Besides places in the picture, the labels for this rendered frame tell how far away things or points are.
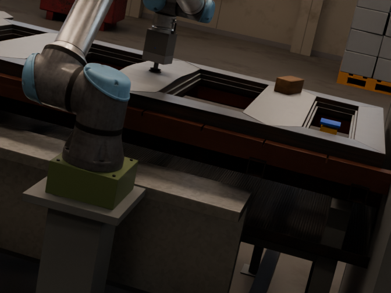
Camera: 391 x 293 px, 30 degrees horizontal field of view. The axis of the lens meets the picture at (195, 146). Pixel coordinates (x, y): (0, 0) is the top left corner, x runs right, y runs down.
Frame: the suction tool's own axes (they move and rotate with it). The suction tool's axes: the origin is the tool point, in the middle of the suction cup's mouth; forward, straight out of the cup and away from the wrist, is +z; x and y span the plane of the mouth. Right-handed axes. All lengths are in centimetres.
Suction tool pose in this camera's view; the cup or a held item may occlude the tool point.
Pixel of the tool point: (154, 74)
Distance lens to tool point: 249.1
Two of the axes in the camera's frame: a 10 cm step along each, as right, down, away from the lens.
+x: -4.2, 1.7, -8.9
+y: -8.9, -2.8, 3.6
